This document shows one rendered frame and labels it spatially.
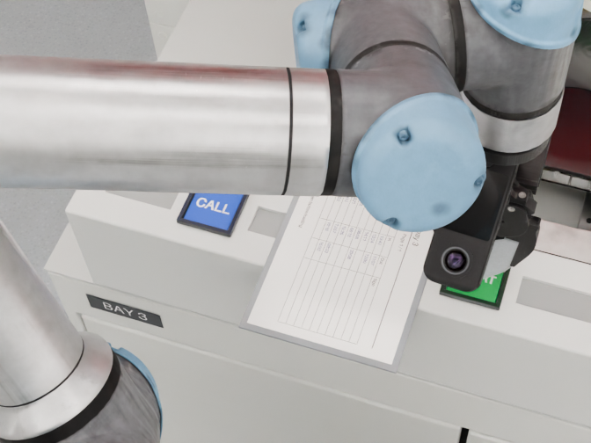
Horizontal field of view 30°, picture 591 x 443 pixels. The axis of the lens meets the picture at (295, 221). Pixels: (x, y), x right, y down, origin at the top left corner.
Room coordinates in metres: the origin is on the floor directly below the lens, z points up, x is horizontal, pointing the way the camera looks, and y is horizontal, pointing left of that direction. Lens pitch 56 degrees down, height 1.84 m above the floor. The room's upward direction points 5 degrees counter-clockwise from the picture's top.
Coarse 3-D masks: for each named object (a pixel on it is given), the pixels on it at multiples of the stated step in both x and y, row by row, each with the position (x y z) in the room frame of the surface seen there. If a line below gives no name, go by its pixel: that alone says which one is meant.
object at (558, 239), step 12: (540, 228) 0.61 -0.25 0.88; (552, 228) 0.60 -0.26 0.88; (564, 228) 0.60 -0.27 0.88; (576, 228) 0.60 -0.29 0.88; (540, 240) 0.59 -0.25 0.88; (552, 240) 0.59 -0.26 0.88; (564, 240) 0.59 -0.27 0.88; (576, 240) 0.59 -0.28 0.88; (588, 240) 0.59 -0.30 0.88; (552, 252) 0.57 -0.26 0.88; (564, 252) 0.57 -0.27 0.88; (576, 252) 0.57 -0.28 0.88; (588, 252) 0.57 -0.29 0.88
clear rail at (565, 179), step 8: (544, 168) 0.66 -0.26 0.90; (544, 176) 0.66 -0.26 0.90; (552, 176) 0.65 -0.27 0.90; (560, 176) 0.65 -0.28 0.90; (568, 176) 0.65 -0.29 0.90; (576, 176) 0.65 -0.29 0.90; (560, 184) 0.65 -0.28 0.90; (568, 184) 0.64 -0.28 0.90; (576, 184) 0.64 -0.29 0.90; (584, 184) 0.64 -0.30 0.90
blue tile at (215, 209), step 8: (192, 200) 0.62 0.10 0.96; (200, 200) 0.62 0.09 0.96; (208, 200) 0.62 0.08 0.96; (216, 200) 0.62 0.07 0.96; (224, 200) 0.61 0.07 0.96; (232, 200) 0.61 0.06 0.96; (240, 200) 0.61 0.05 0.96; (192, 208) 0.61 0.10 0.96; (200, 208) 0.61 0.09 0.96; (208, 208) 0.61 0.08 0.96; (216, 208) 0.61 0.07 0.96; (224, 208) 0.61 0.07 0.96; (232, 208) 0.60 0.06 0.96; (192, 216) 0.60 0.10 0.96; (200, 216) 0.60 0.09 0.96; (208, 216) 0.60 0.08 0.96; (216, 216) 0.60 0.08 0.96; (224, 216) 0.60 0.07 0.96; (232, 216) 0.60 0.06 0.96; (208, 224) 0.59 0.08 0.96; (216, 224) 0.59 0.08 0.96; (224, 224) 0.59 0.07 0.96
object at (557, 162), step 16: (576, 48) 0.83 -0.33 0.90; (576, 64) 0.80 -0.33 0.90; (576, 80) 0.78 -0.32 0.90; (576, 96) 0.76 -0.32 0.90; (560, 112) 0.74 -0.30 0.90; (576, 112) 0.74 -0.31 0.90; (560, 128) 0.72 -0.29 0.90; (576, 128) 0.71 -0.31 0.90; (560, 144) 0.70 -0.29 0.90; (576, 144) 0.69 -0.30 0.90; (560, 160) 0.67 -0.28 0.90; (576, 160) 0.67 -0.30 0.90
